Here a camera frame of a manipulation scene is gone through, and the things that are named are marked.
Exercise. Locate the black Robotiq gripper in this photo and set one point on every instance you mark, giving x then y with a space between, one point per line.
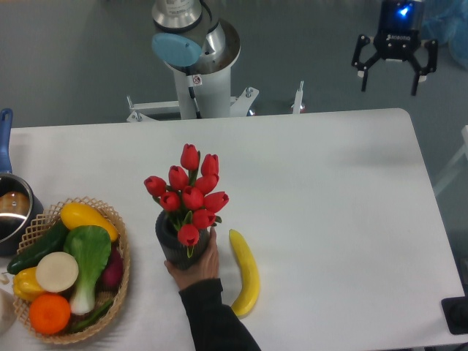
396 33

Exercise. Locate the red tulip bouquet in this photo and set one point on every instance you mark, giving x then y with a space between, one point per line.
188 197

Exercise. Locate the dark grey ribbed vase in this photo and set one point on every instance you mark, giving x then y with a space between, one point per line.
179 255

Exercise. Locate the black sleeved forearm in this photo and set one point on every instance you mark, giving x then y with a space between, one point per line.
213 324

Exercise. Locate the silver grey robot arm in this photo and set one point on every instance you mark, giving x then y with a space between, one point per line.
190 37

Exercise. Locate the person's hand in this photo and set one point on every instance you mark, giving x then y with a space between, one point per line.
207 267

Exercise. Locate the blue plastic bag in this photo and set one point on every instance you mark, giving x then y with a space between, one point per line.
446 21

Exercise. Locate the yellow plastic banana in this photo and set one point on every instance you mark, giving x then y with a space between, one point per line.
250 277

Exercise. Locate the black device at table edge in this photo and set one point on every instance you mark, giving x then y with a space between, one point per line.
455 312

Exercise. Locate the yellow squash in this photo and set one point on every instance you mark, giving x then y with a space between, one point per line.
75 215

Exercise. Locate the green bok choy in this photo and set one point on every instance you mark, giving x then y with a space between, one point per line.
90 245

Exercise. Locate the purple red onion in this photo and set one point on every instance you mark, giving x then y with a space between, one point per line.
112 275

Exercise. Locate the woven wicker basket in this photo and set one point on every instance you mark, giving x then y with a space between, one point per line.
114 298

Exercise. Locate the dark green cucumber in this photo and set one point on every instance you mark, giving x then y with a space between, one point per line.
52 241

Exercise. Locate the white round radish slice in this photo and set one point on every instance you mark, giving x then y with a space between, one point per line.
57 272

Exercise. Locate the green chili pepper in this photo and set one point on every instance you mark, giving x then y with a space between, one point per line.
92 318

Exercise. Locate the orange fruit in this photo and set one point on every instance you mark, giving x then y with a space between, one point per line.
49 313

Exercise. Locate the yellow bell pepper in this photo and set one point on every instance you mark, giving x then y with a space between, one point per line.
26 286

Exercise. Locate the small garlic piece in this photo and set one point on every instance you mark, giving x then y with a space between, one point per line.
4 279

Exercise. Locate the white frame at right edge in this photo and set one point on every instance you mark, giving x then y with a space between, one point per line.
453 167

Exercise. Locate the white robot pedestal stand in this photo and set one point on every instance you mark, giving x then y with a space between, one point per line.
198 96

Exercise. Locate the blue handled saucepan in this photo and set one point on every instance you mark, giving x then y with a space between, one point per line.
19 204

